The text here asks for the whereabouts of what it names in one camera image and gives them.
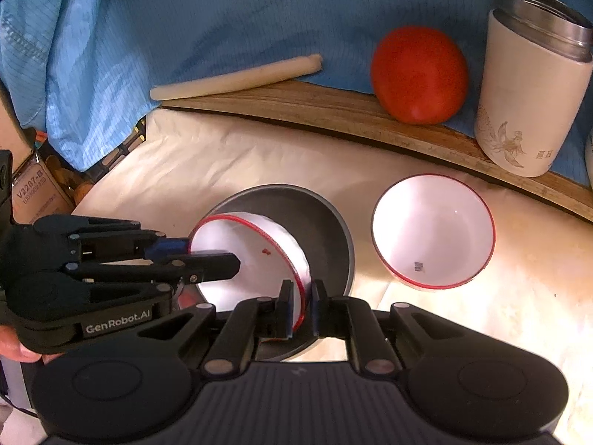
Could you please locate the white red-rimmed ceramic bowl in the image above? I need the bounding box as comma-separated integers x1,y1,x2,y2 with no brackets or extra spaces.
188,212,316,330
371,174,496,290

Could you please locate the red tomato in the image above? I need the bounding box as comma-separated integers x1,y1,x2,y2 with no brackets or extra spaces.
371,26,470,125

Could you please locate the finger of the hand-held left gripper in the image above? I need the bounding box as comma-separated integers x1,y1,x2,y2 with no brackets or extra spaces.
9,250,242,309
34,215,191,260

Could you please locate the person's left hand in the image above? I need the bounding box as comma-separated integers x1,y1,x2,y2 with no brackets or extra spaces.
0,323,66,365

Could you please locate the light blue striped coat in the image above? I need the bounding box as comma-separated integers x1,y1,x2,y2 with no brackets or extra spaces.
0,0,593,191

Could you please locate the wooden shelf board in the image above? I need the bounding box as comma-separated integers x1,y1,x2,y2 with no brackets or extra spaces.
160,79,593,221

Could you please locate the cream tablecloth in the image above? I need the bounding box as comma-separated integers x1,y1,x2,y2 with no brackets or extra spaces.
69,109,593,445

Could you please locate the cream rolling pin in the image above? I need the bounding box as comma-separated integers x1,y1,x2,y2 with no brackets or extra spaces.
149,54,324,101

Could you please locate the white thermos cup steel lid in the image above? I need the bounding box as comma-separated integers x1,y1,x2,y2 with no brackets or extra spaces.
473,0,593,178

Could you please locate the large printed cardboard box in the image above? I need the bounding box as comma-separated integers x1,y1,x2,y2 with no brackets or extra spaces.
9,148,77,223

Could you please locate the black lattice rack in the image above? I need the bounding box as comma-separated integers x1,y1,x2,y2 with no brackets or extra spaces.
83,118,149,181

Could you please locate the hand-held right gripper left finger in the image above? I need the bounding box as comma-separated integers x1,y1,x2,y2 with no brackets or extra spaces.
138,280,297,376

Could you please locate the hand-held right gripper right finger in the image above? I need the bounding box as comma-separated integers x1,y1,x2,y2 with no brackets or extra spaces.
311,279,457,376

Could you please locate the stainless steel bowl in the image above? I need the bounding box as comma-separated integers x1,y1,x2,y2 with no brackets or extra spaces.
197,184,357,362

